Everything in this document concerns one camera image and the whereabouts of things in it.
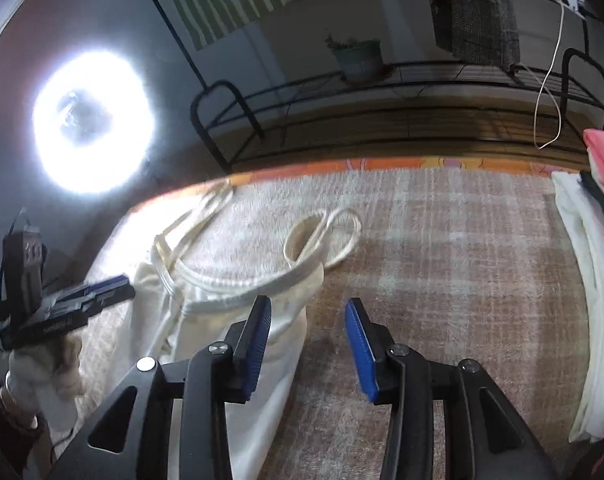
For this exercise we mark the left forearm with bracelet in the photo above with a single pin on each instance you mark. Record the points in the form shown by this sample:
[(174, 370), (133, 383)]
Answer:
[(21, 425)]

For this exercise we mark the potted plant green pot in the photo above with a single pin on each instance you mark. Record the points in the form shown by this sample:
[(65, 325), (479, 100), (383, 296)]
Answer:
[(359, 60)]

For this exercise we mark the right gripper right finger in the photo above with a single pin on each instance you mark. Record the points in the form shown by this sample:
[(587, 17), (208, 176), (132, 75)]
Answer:
[(369, 342)]

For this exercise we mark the orange patterned bed sheet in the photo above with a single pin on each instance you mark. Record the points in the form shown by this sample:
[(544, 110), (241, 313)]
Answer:
[(335, 166)]

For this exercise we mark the folded white garment stack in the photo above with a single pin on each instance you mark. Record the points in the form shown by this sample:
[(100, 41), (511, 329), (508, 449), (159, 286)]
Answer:
[(583, 220)]

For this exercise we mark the dark tweed hanging garment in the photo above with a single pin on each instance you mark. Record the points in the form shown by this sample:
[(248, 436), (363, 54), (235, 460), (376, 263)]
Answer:
[(478, 32)]

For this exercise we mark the black metal rack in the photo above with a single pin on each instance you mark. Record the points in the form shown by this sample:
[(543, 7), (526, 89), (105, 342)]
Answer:
[(422, 107)]

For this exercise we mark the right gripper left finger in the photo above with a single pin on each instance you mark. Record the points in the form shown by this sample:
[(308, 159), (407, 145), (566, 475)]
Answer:
[(248, 339)]

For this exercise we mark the cream white garment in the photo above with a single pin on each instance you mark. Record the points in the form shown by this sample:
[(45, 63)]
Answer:
[(164, 415)]

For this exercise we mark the left hand in white glove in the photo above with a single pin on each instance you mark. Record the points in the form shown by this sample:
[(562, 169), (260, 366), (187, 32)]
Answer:
[(56, 364)]

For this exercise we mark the bright ring lamp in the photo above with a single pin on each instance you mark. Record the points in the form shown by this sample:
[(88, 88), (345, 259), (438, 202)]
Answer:
[(92, 123)]

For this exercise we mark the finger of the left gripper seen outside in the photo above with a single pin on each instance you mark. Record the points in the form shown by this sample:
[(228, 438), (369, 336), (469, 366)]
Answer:
[(70, 309)]

